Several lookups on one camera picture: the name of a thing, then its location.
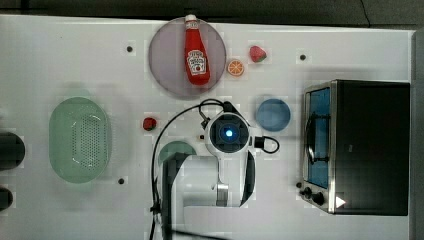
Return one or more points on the white gripper with camera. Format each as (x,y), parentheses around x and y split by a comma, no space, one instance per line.
(228,135)

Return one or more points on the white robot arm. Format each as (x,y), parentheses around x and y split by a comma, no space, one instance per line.
(224,178)

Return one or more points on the black steel toaster oven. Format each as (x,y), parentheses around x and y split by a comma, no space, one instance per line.
(356,147)

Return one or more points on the blue bowl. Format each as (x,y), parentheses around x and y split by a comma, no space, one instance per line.
(273,115)

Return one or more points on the orange slice toy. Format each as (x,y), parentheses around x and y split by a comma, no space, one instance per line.
(235,68)

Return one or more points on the red ketchup bottle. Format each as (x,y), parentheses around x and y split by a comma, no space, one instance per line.
(195,56)

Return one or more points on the small red fruit toy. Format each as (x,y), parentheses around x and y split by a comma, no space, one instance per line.
(149,124)

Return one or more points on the red strawberry toy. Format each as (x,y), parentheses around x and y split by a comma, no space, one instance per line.
(257,54)

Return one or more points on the grey round plate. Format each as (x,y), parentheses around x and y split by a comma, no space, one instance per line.
(166,52)

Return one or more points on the green oval colander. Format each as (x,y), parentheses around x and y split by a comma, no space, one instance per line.
(79,140)

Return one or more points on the black round pot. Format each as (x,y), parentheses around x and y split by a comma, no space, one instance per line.
(12,151)

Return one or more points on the green cup with handle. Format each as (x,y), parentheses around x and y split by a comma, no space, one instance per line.
(175,147)

